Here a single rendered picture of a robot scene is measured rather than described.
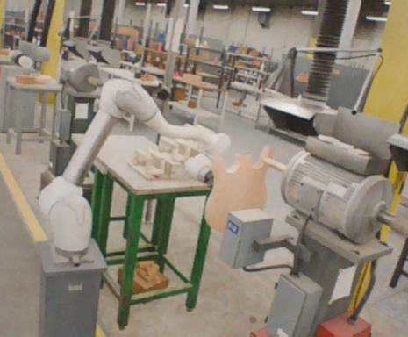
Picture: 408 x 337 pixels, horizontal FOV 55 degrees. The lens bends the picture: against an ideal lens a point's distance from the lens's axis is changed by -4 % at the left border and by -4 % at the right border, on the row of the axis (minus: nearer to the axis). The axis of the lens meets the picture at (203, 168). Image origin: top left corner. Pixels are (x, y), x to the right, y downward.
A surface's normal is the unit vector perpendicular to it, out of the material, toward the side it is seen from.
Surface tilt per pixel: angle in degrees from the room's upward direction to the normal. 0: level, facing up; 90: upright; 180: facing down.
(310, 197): 90
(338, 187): 62
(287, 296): 90
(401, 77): 90
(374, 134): 90
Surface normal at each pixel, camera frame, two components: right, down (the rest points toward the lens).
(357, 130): -0.80, 0.03
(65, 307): 0.45, 0.33
